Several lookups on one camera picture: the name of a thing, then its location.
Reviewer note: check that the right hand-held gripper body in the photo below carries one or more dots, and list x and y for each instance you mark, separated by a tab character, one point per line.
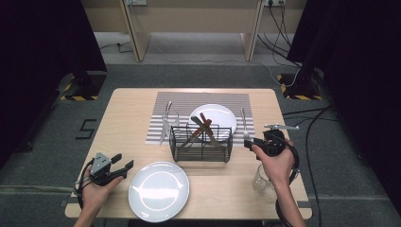
274	143

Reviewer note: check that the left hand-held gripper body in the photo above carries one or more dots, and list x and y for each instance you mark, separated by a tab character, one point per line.
101	164

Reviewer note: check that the silver fork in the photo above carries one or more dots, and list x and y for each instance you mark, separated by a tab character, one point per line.
247	135

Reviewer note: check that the white plate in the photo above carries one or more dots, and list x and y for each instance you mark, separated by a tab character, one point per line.
220	113
157	192

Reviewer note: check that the silver table knife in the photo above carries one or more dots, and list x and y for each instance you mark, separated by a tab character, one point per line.
169	105

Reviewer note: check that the person's right hand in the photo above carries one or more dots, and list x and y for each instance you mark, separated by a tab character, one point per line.
279	170

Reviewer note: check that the person's left hand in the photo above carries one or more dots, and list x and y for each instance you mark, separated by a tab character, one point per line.
94	197

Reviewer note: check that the black tape piece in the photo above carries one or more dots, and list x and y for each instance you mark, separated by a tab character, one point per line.
67	201
306	204

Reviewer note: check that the black stand base striped tape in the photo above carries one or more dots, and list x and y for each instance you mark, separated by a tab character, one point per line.
299	90
91	85

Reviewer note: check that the silver utensil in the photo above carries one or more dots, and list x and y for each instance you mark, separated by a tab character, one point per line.
196	121

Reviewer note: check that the striped placemat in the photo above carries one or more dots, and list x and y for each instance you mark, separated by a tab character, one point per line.
201	99

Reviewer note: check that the black curtain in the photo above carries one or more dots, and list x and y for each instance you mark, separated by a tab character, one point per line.
362	78
38	63

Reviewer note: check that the beige background desk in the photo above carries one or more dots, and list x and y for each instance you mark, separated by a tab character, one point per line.
138	38

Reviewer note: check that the white power strip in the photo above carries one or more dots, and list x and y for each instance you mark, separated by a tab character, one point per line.
135	2

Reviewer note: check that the white wall outlet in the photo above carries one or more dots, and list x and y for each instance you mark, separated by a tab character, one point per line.
279	2

